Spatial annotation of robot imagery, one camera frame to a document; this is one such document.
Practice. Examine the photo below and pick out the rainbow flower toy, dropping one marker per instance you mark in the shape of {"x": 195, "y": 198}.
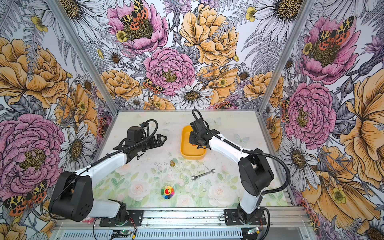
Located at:
{"x": 167, "y": 192}

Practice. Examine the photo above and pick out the aluminium front rail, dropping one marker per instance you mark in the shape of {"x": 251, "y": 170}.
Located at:
{"x": 197, "y": 218}

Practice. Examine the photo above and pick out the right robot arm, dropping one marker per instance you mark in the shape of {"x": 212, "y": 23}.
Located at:
{"x": 254, "y": 169}

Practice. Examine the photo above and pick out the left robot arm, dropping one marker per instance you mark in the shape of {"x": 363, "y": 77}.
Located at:
{"x": 73, "y": 196}

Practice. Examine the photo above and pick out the yellow plastic bin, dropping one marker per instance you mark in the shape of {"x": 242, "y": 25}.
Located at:
{"x": 189, "y": 151}

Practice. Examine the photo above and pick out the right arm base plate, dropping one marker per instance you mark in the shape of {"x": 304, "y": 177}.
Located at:
{"x": 237, "y": 217}

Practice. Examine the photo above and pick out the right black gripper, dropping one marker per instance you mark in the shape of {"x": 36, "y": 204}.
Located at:
{"x": 192, "y": 138}

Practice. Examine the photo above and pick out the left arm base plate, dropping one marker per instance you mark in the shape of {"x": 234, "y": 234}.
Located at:
{"x": 132, "y": 217}

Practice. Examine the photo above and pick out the pink flower toy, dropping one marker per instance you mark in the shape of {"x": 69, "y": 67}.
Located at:
{"x": 88, "y": 221}

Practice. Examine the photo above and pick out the green circuit board left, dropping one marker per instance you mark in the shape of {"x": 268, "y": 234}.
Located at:
{"x": 121, "y": 234}

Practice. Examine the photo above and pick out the green circuit board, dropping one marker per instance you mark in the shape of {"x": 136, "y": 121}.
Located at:
{"x": 253, "y": 231}
{"x": 121, "y": 234}

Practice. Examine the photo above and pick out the silver combination wrench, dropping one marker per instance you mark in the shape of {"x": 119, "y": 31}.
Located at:
{"x": 194, "y": 178}

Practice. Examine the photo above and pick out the white vented cable duct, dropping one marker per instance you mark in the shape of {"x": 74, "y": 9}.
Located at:
{"x": 160, "y": 234}

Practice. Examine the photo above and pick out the green circuit board right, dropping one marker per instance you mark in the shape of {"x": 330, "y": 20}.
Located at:
{"x": 253, "y": 231}

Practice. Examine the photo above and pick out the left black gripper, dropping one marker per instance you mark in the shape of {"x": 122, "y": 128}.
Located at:
{"x": 160, "y": 143}

